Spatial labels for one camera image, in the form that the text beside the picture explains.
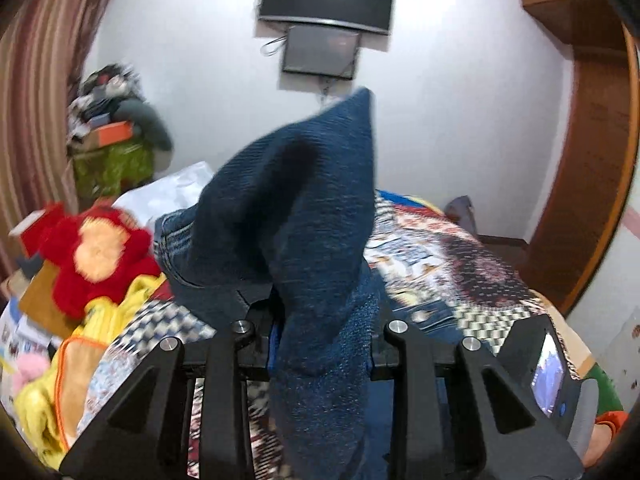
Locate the grey pillow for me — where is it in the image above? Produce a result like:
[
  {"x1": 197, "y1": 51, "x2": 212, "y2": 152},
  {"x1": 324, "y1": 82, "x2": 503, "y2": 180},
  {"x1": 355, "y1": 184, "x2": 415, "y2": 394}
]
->
[{"x1": 117, "y1": 100, "x2": 174, "y2": 152}]

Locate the striped maroon curtain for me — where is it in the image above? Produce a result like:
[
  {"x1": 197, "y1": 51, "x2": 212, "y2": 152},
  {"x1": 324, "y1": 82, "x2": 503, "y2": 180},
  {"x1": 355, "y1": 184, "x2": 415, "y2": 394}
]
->
[{"x1": 1, "y1": 0, "x2": 108, "y2": 276}]

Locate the wall mounted black screen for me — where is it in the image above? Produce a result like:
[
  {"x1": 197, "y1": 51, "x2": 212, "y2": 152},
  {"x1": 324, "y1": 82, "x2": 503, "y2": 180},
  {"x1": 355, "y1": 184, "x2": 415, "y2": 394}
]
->
[{"x1": 260, "y1": 24, "x2": 361, "y2": 101}]

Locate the red plush toy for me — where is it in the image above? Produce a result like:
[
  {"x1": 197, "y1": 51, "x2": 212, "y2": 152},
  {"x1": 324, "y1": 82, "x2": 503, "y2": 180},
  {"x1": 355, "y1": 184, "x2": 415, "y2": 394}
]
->
[{"x1": 29, "y1": 204, "x2": 162, "y2": 322}]

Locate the pile of clothes clutter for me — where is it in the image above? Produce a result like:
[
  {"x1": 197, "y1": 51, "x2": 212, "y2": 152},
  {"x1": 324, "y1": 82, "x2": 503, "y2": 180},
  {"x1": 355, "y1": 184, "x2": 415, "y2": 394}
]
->
[{"x1": 67, "y1": 63, "x2": 144, "y2": 144}]

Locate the wooden wardrobe door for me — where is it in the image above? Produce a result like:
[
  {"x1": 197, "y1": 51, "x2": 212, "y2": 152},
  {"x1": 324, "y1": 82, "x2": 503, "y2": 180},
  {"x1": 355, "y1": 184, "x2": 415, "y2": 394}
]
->
[{"x1": 520, "y1": 0, "x2": 639, "y2": 314}]

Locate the orange box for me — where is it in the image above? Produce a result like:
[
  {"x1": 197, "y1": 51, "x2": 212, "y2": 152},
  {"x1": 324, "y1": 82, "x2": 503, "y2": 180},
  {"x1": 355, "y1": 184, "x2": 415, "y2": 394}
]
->
[{"x1": 84, "y1": 122, "x2": 134, "y2": 150}]

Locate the right hand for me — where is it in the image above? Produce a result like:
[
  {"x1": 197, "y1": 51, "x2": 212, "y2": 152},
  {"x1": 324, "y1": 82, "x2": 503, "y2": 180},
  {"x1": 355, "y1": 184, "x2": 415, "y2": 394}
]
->
[{"x1": 582, "y1": 411, "x2": 628, "y2": 468}]

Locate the brown cardboard board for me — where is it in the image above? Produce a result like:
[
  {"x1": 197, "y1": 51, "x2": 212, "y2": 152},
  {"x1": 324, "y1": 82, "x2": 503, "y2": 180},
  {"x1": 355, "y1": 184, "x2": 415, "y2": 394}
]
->
[{"x1": 1, "y1": 261, "x2": 79, "y2": 339}]

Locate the stack of papers and books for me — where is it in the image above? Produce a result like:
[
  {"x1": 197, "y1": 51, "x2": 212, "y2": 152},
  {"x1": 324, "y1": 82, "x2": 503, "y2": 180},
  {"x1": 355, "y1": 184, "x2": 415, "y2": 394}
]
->
[{"x1": 0, "y1": 298, "x2": 62, "y2": 416}]

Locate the colourful patchwork bedspread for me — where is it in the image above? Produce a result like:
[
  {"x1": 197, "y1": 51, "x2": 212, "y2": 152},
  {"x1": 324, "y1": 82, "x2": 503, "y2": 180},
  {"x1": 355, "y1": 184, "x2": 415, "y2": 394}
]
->
[{"x1": 77, "y1": 188, "x2": 609, "y2": 480}]

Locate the tan orange-trimmed blanket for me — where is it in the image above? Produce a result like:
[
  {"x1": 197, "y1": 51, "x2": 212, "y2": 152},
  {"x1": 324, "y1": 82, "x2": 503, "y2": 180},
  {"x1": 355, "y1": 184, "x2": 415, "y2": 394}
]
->
[{"x1": 54, "y1": 336, "x2": 107, "y2": 452}]

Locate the pink plush toy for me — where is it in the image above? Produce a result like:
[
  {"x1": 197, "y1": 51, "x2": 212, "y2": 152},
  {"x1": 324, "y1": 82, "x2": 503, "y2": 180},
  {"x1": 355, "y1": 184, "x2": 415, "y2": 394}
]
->
[{"x1": 12, "y1": 352, "x2": 50, "y2": 396}]

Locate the dark purple bag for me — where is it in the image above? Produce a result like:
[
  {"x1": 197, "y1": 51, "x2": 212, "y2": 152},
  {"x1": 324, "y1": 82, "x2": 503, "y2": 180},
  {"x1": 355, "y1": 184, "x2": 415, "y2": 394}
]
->
[{"x1": 444, "y1": 195, "x2": 478, "y2": 237}]

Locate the white cloth sheet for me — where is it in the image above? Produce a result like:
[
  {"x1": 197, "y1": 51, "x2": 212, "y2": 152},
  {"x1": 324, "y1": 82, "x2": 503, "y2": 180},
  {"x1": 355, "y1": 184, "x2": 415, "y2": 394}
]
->
[{"x1": 113, "y1": 162, "x2": 214, "y2": 232}]

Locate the yellow blanket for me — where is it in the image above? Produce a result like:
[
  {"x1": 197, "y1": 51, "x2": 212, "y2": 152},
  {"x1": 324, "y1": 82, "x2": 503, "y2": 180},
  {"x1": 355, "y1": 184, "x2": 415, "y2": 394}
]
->
[{"x1": 13, "y1": 275, "x2": 165, "y2": 469}]

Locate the blue denim jacket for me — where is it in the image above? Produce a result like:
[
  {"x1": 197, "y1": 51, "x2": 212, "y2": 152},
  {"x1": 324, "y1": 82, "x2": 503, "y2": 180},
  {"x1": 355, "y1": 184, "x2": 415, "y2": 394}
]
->
[{"x1": 152, "y1": 86, "x2": 402, "y2": 480}]

